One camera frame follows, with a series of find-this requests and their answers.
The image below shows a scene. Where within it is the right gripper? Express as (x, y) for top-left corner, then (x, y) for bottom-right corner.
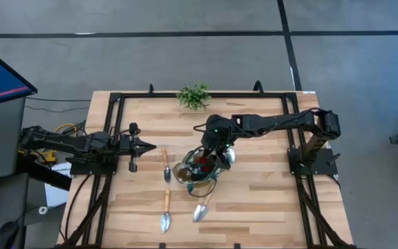
(201, 119), (236, 170)

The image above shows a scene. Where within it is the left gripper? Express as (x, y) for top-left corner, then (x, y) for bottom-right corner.
(117, 122), (157, 173)

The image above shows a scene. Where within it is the narrow steel transplanter wooden handle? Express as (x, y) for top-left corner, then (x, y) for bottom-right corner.
(160, 146), (172, 184)

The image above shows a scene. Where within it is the cream green gardening bag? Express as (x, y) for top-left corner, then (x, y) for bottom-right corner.
(172, 147), (220, 198)

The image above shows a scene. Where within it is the wide steel trowel wooden handle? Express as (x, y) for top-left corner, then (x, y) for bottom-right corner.
(192, 193), (214, 223)

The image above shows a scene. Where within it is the red black gardening glove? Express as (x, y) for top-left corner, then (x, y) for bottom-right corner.
(197, 156), (214, 174)

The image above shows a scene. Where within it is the small green potted plant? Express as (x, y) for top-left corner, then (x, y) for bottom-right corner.
(176, 82), (213, 111)

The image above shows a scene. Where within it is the white paper sheet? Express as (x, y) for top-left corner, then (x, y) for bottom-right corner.
(44, 162), (72, 208)

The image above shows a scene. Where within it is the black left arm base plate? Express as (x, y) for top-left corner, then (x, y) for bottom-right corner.
(66, 154), (120, 176)

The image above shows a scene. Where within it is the black aluminium table frame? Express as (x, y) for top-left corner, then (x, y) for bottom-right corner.
(59, 90), (357, 249)

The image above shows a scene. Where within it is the yellow cable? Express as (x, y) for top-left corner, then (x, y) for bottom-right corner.
(19, 123), (79, 164)

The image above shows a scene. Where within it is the black floor cable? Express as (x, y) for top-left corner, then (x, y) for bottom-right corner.
(25, 96), (92, 104)

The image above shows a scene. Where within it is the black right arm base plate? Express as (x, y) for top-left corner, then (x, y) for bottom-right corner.
(287, 147), (339, 176)

